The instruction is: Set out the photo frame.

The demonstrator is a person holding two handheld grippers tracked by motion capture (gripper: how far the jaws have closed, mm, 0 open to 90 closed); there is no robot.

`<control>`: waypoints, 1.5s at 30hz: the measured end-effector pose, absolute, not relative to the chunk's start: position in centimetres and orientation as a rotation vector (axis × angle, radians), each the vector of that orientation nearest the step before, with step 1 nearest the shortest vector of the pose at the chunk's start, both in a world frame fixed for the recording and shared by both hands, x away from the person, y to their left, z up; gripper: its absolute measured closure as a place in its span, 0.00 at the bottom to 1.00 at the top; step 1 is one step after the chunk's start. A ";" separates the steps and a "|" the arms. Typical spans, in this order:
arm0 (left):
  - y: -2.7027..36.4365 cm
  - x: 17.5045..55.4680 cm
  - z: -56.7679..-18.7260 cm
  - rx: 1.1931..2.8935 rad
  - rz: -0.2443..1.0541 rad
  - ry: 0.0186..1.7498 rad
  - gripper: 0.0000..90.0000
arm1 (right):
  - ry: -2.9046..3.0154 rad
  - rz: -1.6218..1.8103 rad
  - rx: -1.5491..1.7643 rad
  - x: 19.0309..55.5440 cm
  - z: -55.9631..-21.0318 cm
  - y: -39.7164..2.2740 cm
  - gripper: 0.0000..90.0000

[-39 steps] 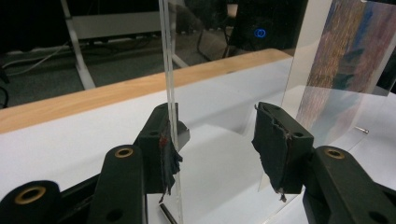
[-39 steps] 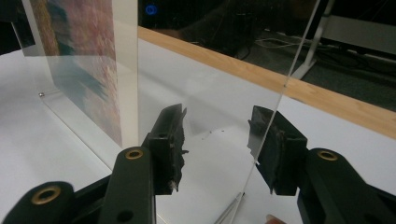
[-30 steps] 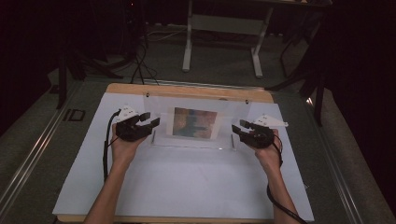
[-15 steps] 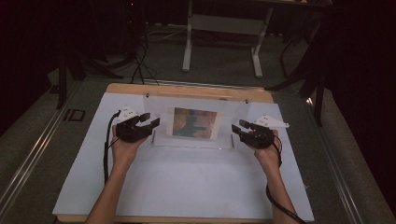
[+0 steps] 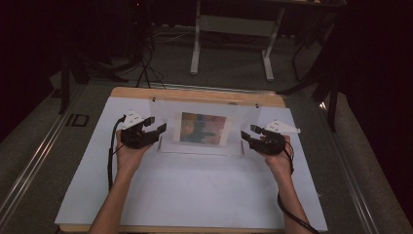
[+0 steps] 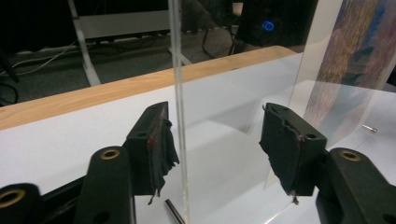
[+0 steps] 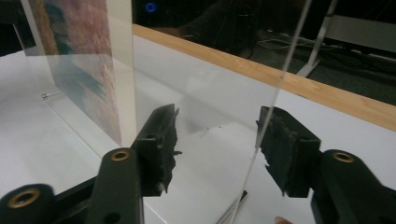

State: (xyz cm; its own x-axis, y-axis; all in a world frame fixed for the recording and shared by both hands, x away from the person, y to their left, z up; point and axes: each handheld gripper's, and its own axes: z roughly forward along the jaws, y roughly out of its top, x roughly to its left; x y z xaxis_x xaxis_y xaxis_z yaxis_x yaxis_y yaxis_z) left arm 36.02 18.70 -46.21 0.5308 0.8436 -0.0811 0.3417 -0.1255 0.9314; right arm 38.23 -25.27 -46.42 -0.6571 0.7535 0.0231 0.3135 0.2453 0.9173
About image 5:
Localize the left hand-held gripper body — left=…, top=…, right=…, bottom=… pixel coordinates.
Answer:
left=120, top=109, right=154, bottom=150

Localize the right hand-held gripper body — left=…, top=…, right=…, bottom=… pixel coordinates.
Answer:
left=256, top=119, right=302, bottom=156

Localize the picture card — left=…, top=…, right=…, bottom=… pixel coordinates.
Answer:
left=172, top=110, right=234, bottom=147

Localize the person's left hand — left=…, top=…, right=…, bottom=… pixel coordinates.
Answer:
left=115, top=129, right=158, bottom=178

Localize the person's right hand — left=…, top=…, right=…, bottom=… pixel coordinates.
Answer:
left=259, top=135, right=295, bottom=179

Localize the black floor socket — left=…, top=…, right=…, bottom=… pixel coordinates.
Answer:
left=65, top=113, right=91, bottom=128

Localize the light blue table mat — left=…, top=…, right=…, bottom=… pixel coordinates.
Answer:
left=54, top=96, right=329, bottom=232

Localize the black stand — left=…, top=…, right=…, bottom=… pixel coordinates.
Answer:
left=277, top=19, right=343, bottom=133
left=57, top=53, right=131, bottom=115

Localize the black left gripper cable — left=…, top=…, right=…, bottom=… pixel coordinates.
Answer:
left=107, top=116, right=127, bottom=193

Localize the metal floor rail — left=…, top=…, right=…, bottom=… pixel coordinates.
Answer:
left=319, top=101, right=388, bottom=234
left=0, top=85, right=86, bottom=223

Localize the white floor cable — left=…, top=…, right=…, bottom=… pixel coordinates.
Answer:
left=151, top=28, right=197, bottom=46

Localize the white metal desk frame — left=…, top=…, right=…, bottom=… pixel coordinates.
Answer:
left=189, top=0, right=348, bottom=83

